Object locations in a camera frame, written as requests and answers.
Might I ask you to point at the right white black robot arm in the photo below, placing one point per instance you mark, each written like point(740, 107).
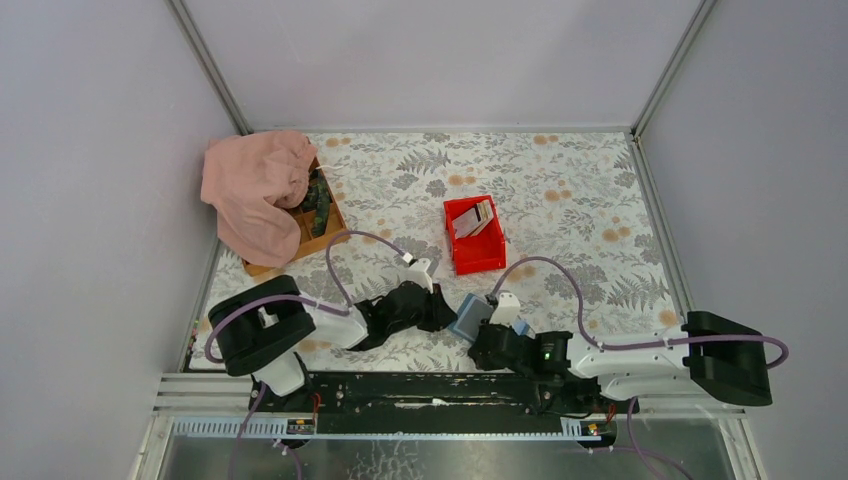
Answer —
point(707, 354)

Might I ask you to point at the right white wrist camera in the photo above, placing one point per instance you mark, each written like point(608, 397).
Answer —
point(506, 310)

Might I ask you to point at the white slotted cable duct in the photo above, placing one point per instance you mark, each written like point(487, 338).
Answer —
point(296, 429)

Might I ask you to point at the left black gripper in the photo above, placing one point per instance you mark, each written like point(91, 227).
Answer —
point(429, 307)

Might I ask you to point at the wooden organizer tray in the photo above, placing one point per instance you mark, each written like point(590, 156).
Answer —
point(336, 224)

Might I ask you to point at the white card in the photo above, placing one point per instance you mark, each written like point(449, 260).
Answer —
point(466, 223)

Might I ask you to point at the pink cloth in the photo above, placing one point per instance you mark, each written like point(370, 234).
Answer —
point(252, 182)

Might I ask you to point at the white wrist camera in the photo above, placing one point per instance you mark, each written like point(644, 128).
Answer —
point(417, 272)
point(506, 310)

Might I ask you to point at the dark green patterned item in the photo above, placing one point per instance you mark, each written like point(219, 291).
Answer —
point(318, 201)

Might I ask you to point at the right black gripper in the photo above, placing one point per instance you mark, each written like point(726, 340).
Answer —
point(488, 340)

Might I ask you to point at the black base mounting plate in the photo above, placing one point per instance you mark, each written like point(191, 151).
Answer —
point(347, 402)

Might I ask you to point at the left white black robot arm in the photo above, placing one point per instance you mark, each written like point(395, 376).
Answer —
point(255, 333)

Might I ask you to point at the red plastic bin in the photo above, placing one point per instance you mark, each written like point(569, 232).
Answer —
point(483, 252)

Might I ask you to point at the floral patterned table mat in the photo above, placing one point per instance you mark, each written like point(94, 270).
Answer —
point(579, 239)

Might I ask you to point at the blue card holder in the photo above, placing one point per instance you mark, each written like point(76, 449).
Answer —
point(476, 311)

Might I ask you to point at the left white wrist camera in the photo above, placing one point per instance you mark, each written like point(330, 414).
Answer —
point(417, 272)

